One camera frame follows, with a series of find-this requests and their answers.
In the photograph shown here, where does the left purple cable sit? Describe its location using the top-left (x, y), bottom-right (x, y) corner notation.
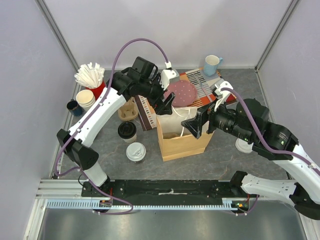
top-left (53, 37), bottom-right (171, 216)

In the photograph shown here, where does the light blue mug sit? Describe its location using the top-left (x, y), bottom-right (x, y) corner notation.
top-left (203, 55), bottom-right (223, 77)

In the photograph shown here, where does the brown paper bag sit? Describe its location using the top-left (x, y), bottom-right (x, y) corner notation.
top-left (156, 107), bottom-right (214, 162)

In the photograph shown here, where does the cable duct rail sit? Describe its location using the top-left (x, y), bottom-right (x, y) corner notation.
top-left (46, 199), bottom-right (251, 210)

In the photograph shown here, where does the white lid stack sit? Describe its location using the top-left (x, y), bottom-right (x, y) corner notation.
top-left (235, 138), bottom-right (253, 154)

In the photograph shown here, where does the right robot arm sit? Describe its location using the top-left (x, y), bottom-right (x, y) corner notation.
top-left (181, 98), bottom-right (320, 220)

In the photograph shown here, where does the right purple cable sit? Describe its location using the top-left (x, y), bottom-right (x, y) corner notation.
top-left (219, 87), bottom-right (320, 217)

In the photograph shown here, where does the purple cable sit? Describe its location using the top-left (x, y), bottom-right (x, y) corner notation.
top-left (53, 37), bottom-right (171, 216)
top-left (219, 87), bottom-right (320, 217)

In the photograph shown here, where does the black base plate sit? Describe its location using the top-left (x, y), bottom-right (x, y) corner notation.
top-left (81, 178), bottom-right (261, 206)

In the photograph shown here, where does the dark blue mug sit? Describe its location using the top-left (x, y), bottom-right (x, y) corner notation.
top-left (66, 99), bottom-right (84, 117)

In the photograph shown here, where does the black lid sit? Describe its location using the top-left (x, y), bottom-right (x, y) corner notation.
top-left (117, 121), bottom-right (137, 139)

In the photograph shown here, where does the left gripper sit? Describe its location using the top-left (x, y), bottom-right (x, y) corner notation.
top-left (139, 73), bottom-right (176, 116)

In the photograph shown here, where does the white paper cup stack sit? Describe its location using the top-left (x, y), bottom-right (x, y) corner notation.
top-left (76, 89), bottom-right (96, 112)

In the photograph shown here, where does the patchwork placemat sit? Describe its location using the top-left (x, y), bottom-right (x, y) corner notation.
top-left (134, 67), bottom-right (222, 131)

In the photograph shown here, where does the pink dotted plate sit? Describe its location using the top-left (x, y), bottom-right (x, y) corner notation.
top-left (164, 80), bottom-right (197, 108)

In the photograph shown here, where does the white wrapped straws bundle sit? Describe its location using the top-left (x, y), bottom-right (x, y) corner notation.
top-left (74, 62), bottom-right (105, 89)

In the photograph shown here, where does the red straw holder cup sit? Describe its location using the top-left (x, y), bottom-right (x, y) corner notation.
top-left (85, 81), bottom-right (106, 100)

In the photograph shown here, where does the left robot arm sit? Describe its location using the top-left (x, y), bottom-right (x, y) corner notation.
top-left (57, 57), bottom-right (180, 197)

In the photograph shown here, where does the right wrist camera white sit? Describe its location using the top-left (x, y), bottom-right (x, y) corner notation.
top-left (213, 78), bottom-right (234, 112)

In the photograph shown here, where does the cardboard cup carrier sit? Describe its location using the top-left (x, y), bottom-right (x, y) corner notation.
top-left (117, 97), bottom-right (139, 122)
top-left (163, 132), bottom-right (180, 139)

